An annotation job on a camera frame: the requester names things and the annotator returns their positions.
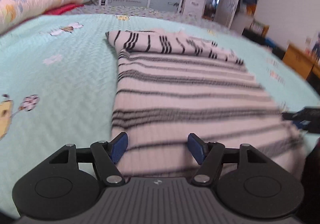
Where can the green bee print quilt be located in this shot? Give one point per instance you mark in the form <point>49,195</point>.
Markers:
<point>62,76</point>

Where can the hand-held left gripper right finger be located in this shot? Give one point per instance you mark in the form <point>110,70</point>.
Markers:
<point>196,148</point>

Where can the red pillow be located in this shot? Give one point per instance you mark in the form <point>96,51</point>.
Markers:
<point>62,9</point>

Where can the white black striped sweater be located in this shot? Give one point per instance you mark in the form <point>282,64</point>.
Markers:
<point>195,99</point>

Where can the wooden desk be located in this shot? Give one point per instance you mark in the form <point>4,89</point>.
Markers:
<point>298,60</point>

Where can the floral pillow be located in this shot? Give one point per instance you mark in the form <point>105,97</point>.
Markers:
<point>32,4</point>

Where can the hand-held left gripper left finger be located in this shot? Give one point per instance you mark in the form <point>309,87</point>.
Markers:
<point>118,147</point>

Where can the black armchair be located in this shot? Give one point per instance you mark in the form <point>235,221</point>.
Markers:
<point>272,44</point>

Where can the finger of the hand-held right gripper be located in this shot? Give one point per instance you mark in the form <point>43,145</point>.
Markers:
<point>301,122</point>

